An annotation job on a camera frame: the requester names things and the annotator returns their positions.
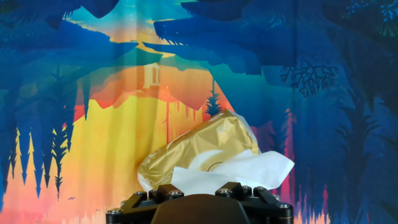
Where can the forest sunset print tablecloth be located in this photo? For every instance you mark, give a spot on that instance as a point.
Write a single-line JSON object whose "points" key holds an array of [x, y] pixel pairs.
{"points": [[93, 77]]}

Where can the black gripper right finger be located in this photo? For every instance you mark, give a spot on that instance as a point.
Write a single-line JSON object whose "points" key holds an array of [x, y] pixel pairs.
{"points": [[270, 210]]}

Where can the white paper napkin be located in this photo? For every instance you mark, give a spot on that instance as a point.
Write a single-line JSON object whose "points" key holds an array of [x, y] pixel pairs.
{"points": [[258, 171]]}

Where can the gold tissue pack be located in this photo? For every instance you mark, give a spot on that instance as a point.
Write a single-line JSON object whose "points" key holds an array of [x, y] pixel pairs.
{"points": [[202, 140]]}

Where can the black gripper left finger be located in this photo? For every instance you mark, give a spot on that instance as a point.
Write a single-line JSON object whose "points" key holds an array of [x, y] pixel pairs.
{"points": [[130, 210]]}

